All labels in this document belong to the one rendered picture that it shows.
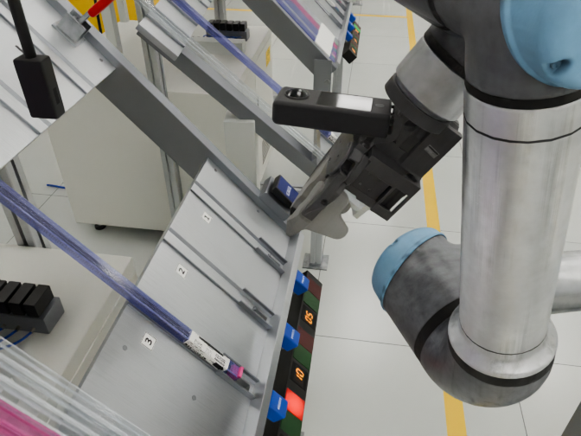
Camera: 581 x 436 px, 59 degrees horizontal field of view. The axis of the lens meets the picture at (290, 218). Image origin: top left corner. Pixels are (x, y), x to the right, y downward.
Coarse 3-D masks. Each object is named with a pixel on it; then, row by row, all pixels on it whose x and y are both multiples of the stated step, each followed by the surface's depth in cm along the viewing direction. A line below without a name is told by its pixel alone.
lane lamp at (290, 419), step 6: (288, 414) 66; (282, 420) 65; (288, 420) 66; (294, 420) 67; (300, 420) 68; (282, 426) 65; (288, 426) 65; (294, 426) 66; (300, 426) 67; (288, 432) 65; (294, 432) 66; (300, 432) 67
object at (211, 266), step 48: (192, 192) 72; (240, 192) 81; (192, 240) 67; (240, 240) 75; (288, 240) 85; (144, 288) 57; (192, 288) 63; (240, 288) 70; (144, 336) 54; (240, 336) 65; (96, 384) 48; (144, 384) 52; (192, 384) 56; (240, 384) 63; (192, 432) 53; (240, 432) 58
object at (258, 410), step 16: (288, 256) 81; (288, 272) 78; (288, 288) 75; (288, 304) 73; (272, 320) 71; (272, 336) 68; (272, 352) 65; (272, 368) 64; (256, 384) 63; (272, 384) 62; (256, 400) 61; (256, 416) 58; (256, 432) 57
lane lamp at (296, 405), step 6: (288, 390) 69; (288, 396) 68; (294, 396) 69; (288, 402) 68; (294, 402) 68; (300, 402) 69; (288, 408) 67; (294, 408) 68; (300, 408) 69; (294, 414) 67; (300, 414) 68
